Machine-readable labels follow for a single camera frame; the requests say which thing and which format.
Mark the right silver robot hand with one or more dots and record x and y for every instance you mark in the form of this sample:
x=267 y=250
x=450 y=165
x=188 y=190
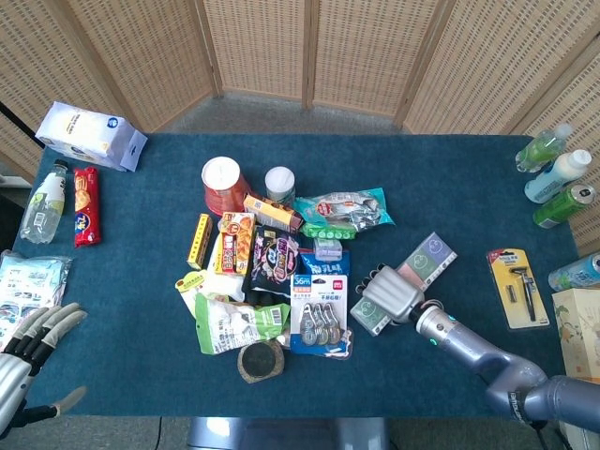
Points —
x=391 y=293

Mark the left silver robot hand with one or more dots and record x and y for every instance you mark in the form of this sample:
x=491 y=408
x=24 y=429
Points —
x=11 y=375

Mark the pastel multi-pack strip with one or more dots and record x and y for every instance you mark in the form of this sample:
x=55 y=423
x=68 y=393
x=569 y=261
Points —
x=433 y=255

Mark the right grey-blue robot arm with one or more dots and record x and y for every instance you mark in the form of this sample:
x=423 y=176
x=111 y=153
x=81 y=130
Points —
x=469 y=347

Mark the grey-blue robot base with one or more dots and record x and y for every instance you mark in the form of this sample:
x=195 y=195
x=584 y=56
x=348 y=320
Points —
x=281 y=436

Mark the metal hooks blister pack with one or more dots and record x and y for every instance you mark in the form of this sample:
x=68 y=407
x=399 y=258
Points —
x=321 y=295

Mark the green candy snack package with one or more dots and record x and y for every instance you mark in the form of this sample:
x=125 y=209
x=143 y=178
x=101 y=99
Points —
x=328 y=232

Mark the red biscuit pack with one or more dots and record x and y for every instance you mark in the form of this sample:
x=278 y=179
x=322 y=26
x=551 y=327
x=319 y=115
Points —
x=86 y=206

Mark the white and green snack package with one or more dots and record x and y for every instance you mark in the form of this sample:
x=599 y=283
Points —
x=192 y=286

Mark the white paper tissue bag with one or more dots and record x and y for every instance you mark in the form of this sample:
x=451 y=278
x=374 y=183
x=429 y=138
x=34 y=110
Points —
x=84 y=131

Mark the blue milk candy bag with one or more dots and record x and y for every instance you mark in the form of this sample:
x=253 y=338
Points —
x=328 y=266

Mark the small lilac plastic box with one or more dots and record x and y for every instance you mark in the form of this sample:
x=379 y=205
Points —
x=328 y=248

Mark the clear plastic printed package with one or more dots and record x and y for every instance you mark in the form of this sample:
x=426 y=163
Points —
x=28 y=281

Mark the teal fish snack bag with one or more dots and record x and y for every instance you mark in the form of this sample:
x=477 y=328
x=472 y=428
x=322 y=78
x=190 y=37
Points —
x=342 y=206

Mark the black and purple snack bag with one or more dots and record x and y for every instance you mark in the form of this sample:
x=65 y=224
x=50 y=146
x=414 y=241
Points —
x=272 y=262

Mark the razor on yellow blister card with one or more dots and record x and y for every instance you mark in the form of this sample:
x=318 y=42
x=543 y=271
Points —
x=515 y=281

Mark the teal table cloth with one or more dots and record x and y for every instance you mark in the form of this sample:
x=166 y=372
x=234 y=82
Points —
x=140 y=328

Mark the orange and brown carton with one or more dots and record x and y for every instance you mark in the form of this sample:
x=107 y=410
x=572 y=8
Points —
x=269 y=211

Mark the small white lidded cup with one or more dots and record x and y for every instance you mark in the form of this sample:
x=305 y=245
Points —
x=280 y=183

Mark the red and yellow curry box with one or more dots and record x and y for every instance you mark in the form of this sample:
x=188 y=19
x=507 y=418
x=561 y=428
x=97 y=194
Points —
x=236 y=244

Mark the green and white snack bag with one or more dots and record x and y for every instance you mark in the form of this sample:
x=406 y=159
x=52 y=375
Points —
x=229 y=323

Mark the plain white bag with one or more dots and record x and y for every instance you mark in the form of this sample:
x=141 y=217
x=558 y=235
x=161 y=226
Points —
x=225 y=286

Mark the clear bottle with black cap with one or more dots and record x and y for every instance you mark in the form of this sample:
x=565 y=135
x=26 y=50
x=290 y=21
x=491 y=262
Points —
x=42 y=211

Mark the light blue drink can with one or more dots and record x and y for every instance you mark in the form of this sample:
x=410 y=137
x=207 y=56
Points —
x=576 y=274

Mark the green drink can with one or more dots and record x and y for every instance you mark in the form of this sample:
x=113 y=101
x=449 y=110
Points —
x=560 y=206

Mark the cream floral print box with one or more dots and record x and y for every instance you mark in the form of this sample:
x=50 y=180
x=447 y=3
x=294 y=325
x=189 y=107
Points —
x=581 y=333

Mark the red instant noodle cup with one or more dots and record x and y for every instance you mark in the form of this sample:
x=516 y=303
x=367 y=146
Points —
x=225 y=187

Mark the white and light blue bottle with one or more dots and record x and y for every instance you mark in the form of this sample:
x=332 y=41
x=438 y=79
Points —
x=553 y=180

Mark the narrow yellow box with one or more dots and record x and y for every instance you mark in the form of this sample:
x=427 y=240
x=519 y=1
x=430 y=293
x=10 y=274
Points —
x=199 y=241

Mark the green drink clear bottle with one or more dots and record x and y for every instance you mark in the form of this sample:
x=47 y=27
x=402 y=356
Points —
x=539 y=150

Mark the woven bamboo folding screen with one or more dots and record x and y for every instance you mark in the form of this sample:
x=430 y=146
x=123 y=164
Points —
x=375 y=47

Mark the black pole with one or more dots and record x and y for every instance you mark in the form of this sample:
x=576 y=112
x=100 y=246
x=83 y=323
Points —
x=19 y=123

